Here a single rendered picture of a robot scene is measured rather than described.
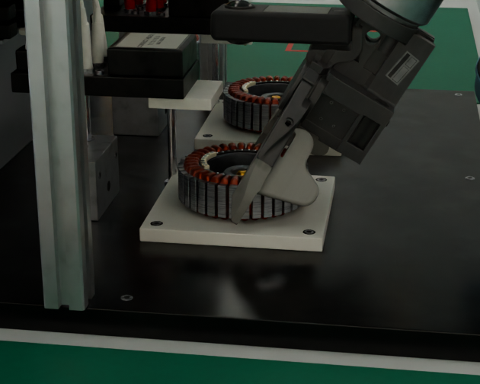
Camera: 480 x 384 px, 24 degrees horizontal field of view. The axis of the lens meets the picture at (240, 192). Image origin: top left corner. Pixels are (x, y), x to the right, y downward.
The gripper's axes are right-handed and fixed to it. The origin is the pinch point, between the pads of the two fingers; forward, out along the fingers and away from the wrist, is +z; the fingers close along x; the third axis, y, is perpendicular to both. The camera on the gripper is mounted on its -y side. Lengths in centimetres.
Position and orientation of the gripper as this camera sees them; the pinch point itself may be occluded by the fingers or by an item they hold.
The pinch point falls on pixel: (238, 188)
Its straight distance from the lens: 96.1
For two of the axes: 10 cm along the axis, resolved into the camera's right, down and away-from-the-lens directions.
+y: 8.6, 5.1, 0.6
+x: 1.5, -3.5, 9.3
